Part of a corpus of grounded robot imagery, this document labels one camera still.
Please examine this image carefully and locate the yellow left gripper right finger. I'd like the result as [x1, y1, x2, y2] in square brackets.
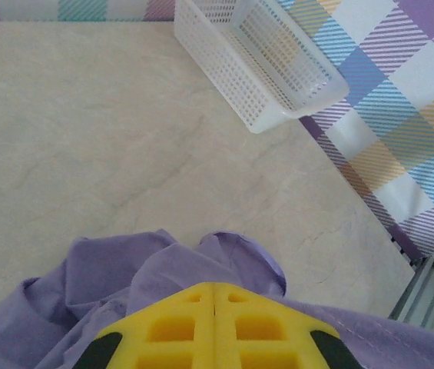
[213, 283, 358, 369]

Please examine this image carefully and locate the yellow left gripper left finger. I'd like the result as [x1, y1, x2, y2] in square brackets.
[74, 282, 214, 369]

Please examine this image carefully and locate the purple t-shirt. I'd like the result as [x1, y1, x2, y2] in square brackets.
[0, 229, 434, 369]

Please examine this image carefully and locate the white plastic mesh basket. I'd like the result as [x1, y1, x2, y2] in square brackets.
[173, 0, 350, 135]

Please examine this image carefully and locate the aluminium side rail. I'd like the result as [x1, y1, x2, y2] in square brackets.
[388, 249, 434, 330]

